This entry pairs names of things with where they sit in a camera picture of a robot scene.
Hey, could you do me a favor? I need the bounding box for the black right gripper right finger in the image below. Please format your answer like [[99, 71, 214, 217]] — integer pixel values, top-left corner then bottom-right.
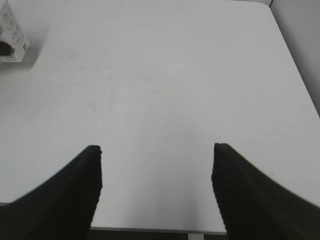
[[211, 143, 320, 240]]

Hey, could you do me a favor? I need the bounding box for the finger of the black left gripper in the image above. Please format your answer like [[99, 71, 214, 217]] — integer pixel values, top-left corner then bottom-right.
[[0, 41, 15, 57]]

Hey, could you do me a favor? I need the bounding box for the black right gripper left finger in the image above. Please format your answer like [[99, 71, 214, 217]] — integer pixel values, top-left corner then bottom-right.
[[0, 145, 103, 240]]

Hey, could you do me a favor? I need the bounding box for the white yili changqing yogurt bottle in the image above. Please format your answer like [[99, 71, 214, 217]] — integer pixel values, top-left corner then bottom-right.
[[0, 0, 30, 63]]

